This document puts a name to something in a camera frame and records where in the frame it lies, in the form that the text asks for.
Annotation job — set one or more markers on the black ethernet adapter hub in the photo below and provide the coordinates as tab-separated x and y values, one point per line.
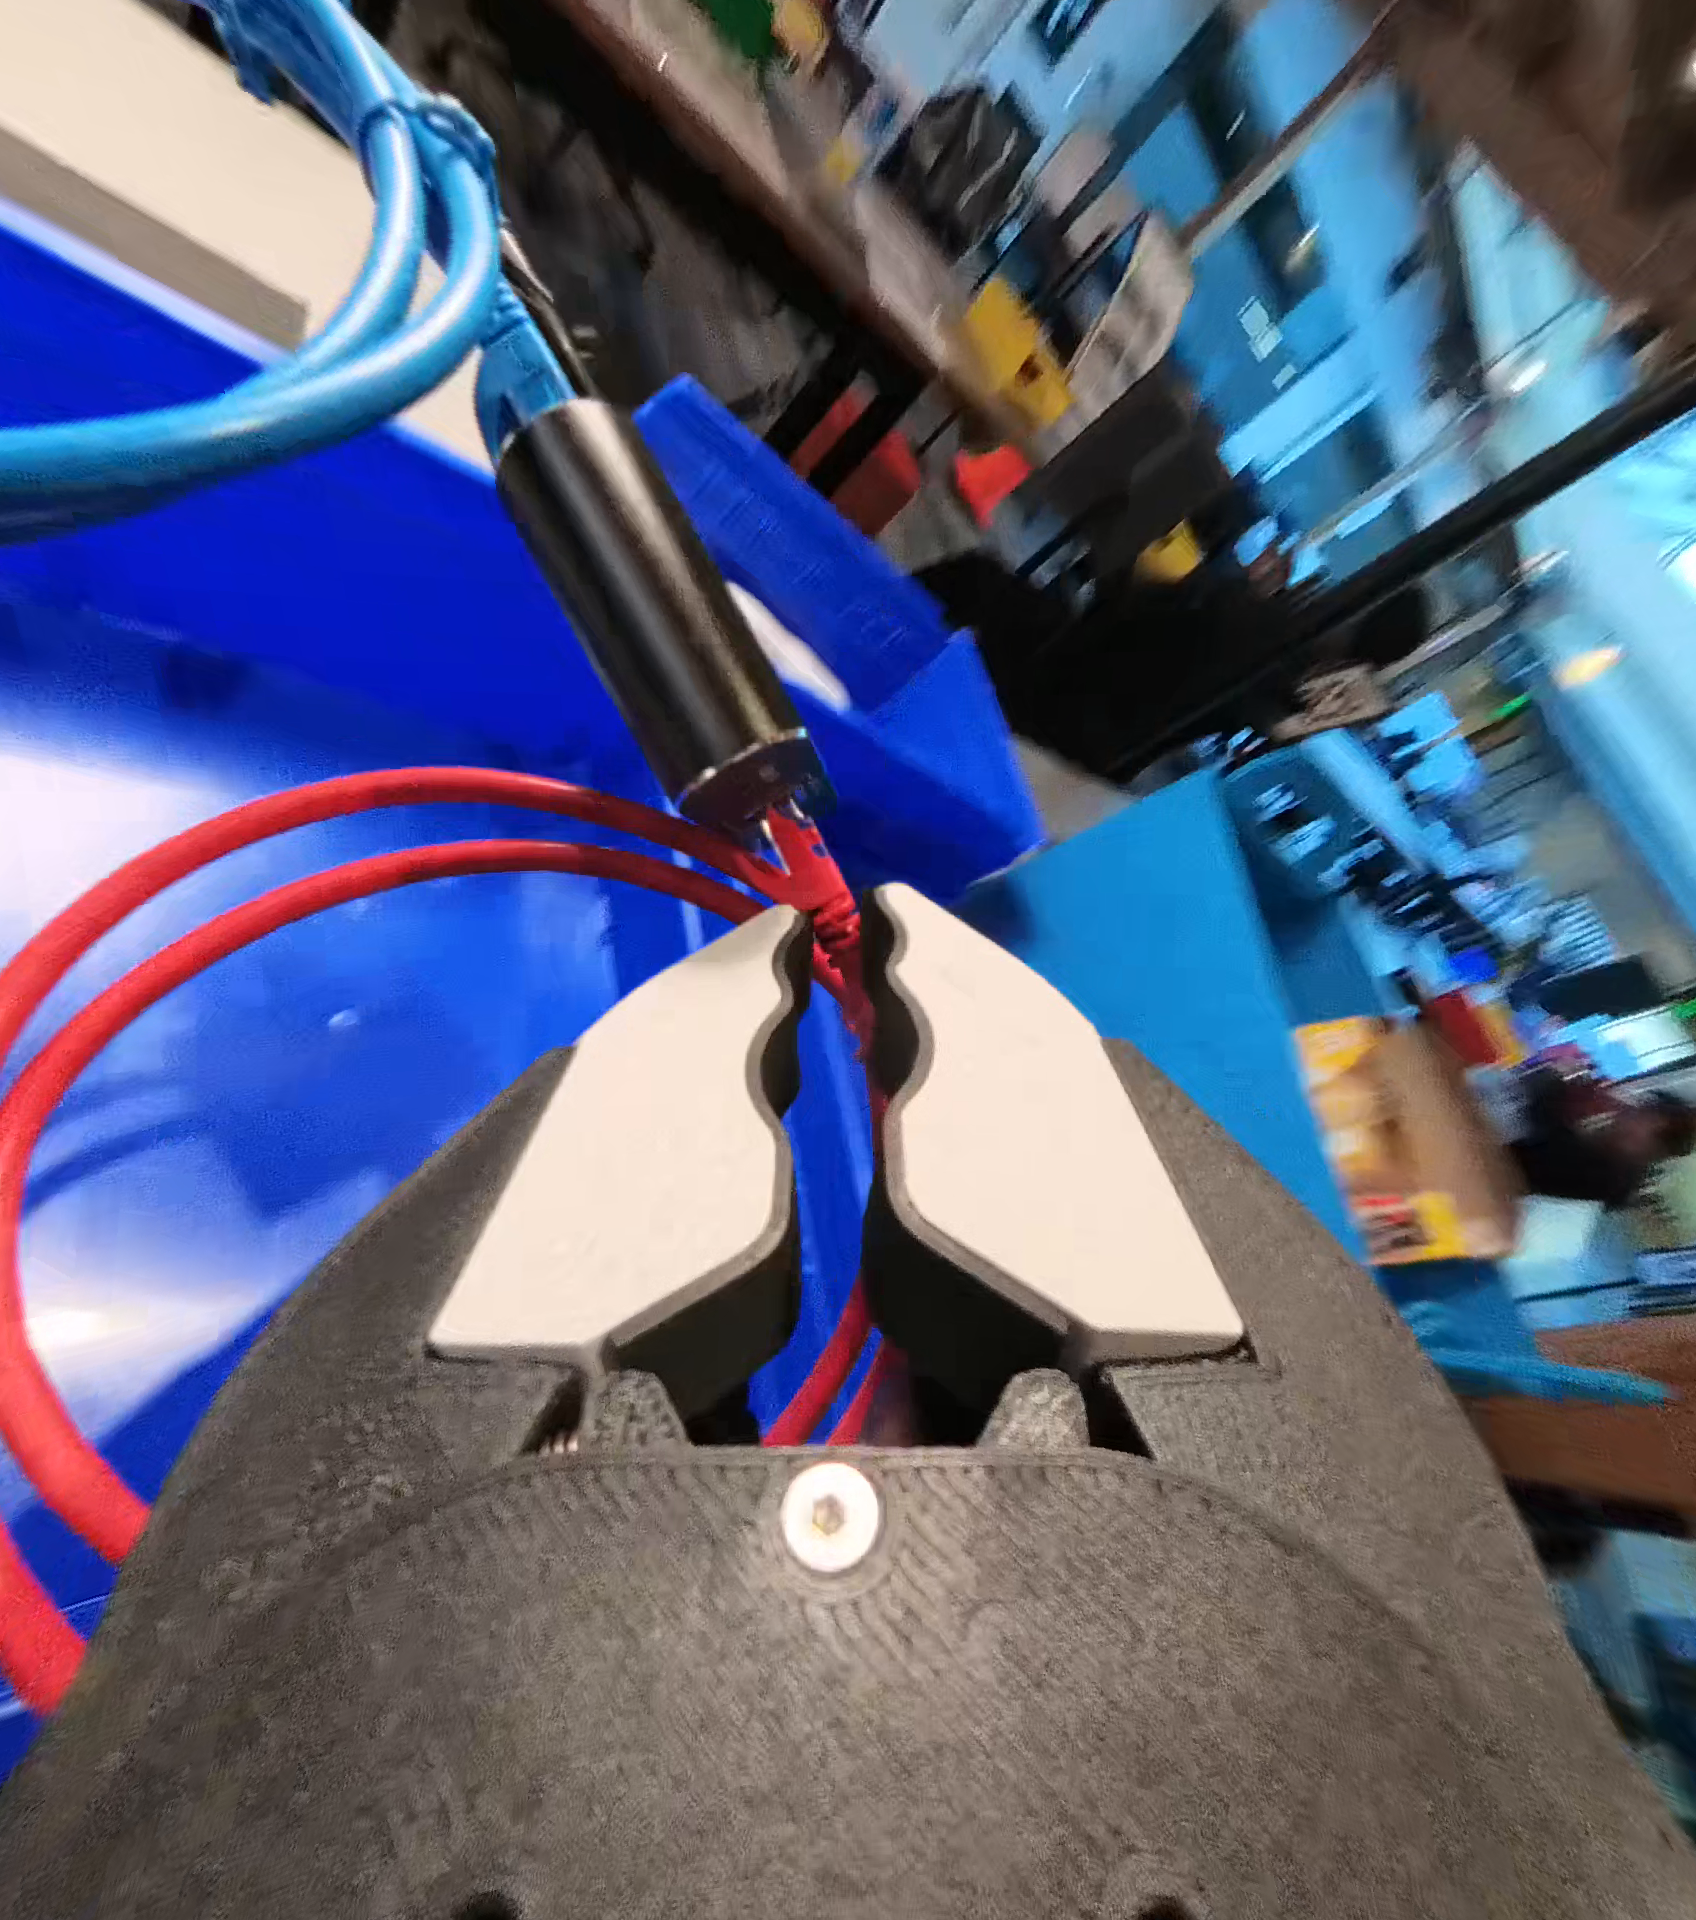
638	600

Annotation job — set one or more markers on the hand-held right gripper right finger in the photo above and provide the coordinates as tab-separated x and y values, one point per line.
1059	1186

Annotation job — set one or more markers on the blue plastic bins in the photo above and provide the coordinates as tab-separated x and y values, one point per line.
1148	930

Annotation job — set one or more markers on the black metal pole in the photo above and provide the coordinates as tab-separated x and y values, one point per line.
1568	480

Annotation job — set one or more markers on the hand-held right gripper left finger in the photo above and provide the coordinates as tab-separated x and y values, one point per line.
638	1186

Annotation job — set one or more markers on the yellow box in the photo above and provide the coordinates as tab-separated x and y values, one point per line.
1014	347

